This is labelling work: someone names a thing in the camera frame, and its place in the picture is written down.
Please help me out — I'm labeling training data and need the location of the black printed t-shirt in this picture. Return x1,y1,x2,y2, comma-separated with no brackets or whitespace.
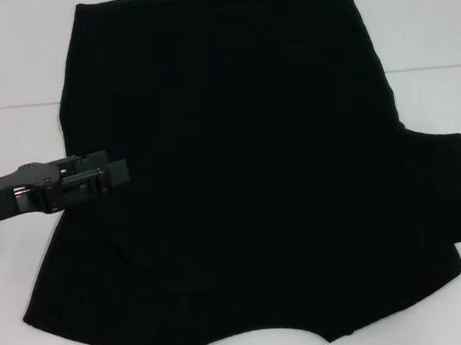
0,0,461,345

